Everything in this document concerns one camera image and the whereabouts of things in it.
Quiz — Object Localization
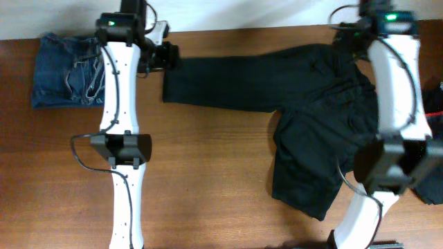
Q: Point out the black shorts garment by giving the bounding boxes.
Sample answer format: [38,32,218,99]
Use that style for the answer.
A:
[163,44,378,221]

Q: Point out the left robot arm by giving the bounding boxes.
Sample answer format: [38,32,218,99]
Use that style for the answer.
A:
[90,0,181,248]

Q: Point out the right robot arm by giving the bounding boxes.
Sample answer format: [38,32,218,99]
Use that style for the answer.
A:
[326,1,442,249]

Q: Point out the dark garment with red trim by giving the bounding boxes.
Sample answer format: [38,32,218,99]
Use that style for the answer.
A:
[414,82,442,205]

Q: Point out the folded blue denim jeans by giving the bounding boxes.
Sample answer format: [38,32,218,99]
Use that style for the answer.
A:
[31,33,105,109]

